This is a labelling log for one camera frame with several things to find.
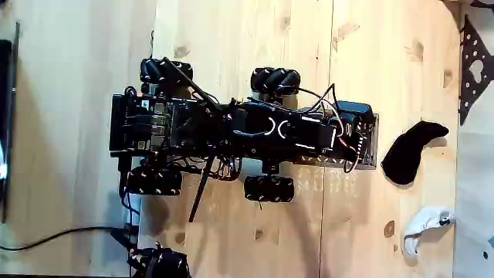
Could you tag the black antenna rod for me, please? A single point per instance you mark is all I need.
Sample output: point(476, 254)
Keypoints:
point(200, 189)
point(189, 83)

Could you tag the black mobile base chassis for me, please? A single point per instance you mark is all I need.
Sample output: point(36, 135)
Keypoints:
point(131, 127)

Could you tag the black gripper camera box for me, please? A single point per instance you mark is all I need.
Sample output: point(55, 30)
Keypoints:
point(355, 107)

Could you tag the black perforated panel with heart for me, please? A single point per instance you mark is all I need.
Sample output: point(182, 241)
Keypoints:
point(467, 58)

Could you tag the black mecanum wheel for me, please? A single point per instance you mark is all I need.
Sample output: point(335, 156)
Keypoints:
point(154, 181)
point(154, 69)
point(274, 80)
point(269, 189)

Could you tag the white sock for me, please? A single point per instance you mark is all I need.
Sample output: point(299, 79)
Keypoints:
point(424, 221)

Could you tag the black sock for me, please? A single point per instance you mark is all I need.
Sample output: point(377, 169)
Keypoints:
point(405, 154)

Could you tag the dark flat screen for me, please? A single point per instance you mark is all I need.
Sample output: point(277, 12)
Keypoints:
point(5, 96)

